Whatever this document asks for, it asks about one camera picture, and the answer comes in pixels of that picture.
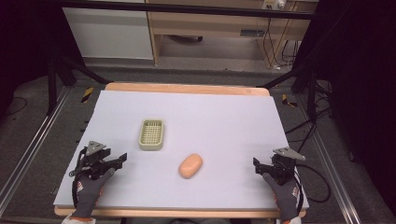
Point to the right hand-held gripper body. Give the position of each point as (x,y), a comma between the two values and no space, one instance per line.
(283,165)

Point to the orange bread roll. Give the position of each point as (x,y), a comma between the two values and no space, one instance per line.
(190,166)

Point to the white table mat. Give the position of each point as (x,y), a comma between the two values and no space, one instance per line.
(218,130)

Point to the wooden desk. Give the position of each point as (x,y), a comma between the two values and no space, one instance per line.
(218,21)

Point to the person's right hand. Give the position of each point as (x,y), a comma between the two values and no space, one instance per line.
(288,200)

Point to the white power strip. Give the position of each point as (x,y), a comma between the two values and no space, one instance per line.
(274,3)

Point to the yellow black striped marker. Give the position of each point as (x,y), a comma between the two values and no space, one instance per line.
(87,94)
(288,101)

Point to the white cabinet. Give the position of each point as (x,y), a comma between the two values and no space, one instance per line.
(109,34)

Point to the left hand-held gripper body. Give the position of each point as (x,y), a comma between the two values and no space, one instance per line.
(95,155)

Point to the black metal stand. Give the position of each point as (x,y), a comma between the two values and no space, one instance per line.
(309,90)
(53,84)

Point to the metal floor rail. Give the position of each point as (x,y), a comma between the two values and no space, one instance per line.
(34,146)
(333,174)

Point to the black metal frame bar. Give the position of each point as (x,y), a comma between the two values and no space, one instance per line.
(186,8)

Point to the person's left hand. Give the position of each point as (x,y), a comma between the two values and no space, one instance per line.
(87,196)

